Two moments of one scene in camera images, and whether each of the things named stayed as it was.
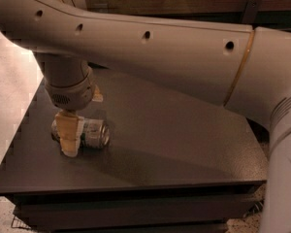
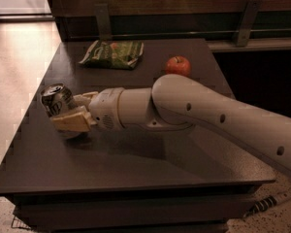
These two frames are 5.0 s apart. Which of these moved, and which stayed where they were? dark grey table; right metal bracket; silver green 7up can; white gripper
Moved: silver green 7up can; white gripper
Stayed: dark grey table; right metal bracket
